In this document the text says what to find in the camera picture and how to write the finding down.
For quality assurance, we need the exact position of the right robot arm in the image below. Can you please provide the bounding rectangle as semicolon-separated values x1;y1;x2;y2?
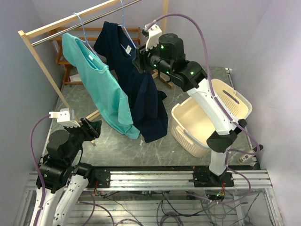
133;32;247;186

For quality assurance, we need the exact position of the cream plastic laundry basket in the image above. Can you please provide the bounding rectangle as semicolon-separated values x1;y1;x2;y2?
170;79;252;158

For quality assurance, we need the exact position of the light blue hanger with teal shirt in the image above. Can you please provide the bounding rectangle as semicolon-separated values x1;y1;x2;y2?
73;12;108;69

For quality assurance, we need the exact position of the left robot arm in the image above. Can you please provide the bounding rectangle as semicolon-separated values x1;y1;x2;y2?
30;118;102;226

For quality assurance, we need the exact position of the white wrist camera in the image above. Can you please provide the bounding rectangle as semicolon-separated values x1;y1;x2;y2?
49;108;80;128
142;21;162;51

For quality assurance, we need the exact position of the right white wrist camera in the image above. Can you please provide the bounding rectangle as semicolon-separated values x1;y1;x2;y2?
142;21;162;51

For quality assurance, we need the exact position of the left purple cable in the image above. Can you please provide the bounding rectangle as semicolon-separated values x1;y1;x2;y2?
29;114;51;226

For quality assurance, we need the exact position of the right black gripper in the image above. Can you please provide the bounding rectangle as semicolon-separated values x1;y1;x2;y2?
133;38;174;76

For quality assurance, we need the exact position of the small device on table edge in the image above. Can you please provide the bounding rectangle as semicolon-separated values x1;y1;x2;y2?
237;147;257;164

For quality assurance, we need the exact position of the wooden shoe shelf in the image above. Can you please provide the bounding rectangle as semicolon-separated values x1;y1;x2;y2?
48;27;142;85

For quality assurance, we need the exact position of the aluminium rail frame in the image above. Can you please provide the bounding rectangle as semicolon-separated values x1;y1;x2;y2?
13;166;285;226

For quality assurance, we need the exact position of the white red flat box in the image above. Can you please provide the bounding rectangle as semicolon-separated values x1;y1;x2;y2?
69;73;82;82

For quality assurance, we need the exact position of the light blue wire hanger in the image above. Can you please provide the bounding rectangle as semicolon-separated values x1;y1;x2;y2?
118;0;136;57

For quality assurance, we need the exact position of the navy blue t shirt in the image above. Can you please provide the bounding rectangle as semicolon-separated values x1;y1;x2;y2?
94;21;168;143

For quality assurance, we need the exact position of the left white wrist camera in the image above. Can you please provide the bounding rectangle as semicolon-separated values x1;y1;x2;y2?
49;108;80;128

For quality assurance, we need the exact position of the wooden clothes rack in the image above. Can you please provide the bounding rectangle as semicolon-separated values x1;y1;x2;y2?
17;0;174;147

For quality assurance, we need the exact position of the teal t shirt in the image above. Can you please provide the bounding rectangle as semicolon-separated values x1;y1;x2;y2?
62;33;140;139

